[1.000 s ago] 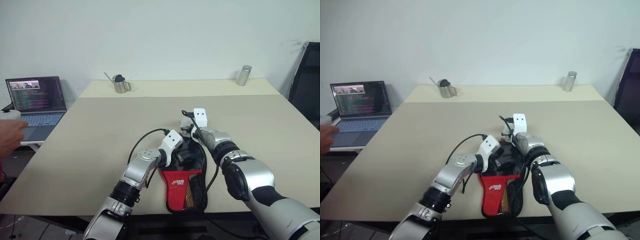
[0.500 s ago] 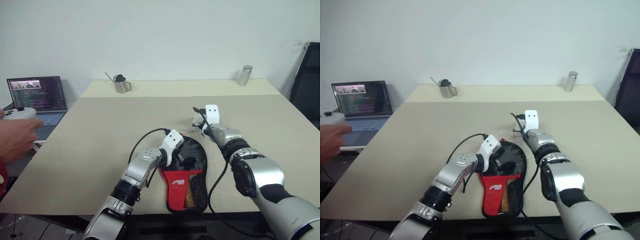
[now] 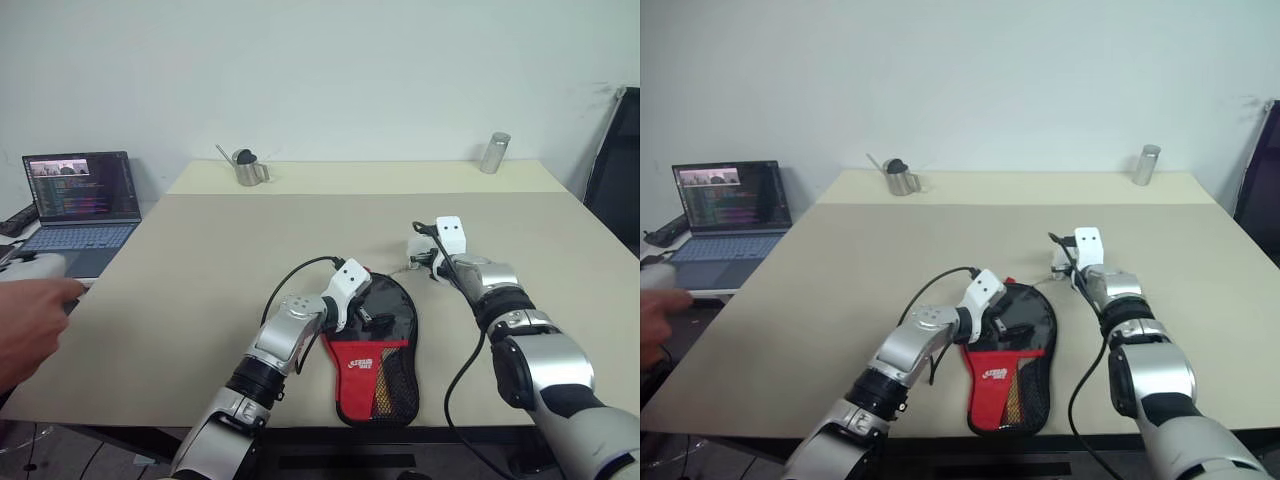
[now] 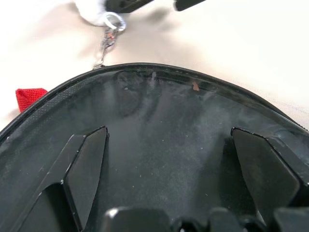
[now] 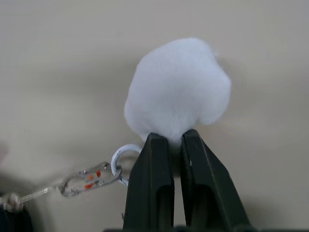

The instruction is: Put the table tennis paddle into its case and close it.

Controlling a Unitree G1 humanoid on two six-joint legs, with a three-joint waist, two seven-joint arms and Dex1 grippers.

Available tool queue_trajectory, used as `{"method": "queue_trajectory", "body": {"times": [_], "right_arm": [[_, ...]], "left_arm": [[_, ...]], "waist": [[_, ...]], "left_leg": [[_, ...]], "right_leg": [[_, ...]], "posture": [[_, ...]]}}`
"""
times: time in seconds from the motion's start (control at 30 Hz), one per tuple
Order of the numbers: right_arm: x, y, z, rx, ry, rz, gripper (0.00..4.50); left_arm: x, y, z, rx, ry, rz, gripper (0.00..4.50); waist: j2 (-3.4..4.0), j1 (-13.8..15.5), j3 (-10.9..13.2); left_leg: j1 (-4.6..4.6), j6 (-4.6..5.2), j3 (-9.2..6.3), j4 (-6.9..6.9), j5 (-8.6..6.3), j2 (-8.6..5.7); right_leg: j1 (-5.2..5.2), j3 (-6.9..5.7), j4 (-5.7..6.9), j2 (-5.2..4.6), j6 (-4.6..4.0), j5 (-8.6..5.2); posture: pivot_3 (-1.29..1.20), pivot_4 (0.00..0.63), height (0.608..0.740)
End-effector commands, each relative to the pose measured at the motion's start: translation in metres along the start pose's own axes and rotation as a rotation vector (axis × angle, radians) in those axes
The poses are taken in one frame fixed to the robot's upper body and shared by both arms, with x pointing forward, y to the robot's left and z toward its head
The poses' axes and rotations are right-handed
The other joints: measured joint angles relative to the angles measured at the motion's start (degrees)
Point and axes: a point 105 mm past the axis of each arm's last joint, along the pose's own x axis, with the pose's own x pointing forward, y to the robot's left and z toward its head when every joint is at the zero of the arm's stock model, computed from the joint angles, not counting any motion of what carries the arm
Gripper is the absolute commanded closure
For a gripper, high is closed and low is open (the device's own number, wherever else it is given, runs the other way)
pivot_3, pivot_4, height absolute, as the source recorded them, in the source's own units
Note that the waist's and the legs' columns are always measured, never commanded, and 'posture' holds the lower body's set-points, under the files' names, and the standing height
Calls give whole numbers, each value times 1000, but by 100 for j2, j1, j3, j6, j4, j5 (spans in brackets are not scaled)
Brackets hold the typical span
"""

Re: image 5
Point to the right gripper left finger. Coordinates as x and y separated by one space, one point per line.
149 193

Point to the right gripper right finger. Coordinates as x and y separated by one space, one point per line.
212 198

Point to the white fluffy pompom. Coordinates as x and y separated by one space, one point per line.
176 91

